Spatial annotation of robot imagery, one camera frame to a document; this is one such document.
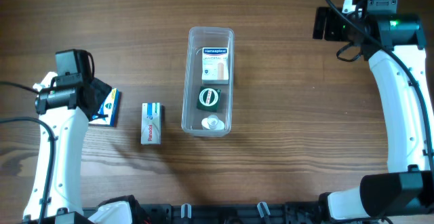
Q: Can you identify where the white Panadol tablet box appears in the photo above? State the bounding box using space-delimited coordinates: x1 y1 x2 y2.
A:
140 102 162 145

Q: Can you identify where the clear plastic container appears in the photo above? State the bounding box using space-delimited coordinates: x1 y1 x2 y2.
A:
181 26 235 137

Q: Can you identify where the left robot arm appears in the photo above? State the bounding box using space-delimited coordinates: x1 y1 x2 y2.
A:
22 49 112 223

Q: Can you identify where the right black camera cable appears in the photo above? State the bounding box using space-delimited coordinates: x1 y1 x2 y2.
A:
317 0 434 174

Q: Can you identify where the white Hansaplast plaster box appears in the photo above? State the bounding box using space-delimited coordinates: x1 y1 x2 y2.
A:
201 48 229 85

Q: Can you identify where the blue Vicks VapoDrops box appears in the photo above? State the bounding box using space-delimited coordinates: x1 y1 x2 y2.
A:
89 88 120 127

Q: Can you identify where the small white bottle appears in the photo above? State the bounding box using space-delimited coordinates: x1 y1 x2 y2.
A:
201 115 225 131

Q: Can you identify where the small green square box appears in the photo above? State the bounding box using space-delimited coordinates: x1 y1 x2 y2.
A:
197 86 221 112

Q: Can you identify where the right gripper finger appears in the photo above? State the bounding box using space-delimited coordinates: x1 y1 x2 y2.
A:
313 7 326 39
324 10 343 41

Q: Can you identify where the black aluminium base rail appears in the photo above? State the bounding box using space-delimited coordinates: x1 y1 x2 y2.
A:
81 202 326 224

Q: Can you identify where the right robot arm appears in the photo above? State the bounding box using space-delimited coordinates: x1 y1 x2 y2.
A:
313 0 433 223

